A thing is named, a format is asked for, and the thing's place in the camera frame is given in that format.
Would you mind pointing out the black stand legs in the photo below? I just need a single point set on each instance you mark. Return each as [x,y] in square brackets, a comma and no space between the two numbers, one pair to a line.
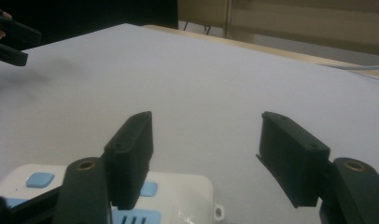
[197,28]

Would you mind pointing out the dark curtain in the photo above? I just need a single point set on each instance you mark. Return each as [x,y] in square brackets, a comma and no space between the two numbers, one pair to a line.
[85,15]

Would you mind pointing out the white power strip blue buttons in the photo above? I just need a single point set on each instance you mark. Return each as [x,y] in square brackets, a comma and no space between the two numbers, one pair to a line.
[184,196]

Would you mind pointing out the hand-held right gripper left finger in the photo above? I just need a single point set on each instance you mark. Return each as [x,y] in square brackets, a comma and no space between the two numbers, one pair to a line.
[128,161]

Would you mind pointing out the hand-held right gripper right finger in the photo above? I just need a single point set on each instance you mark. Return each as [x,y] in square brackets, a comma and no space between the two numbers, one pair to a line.
[293,161]

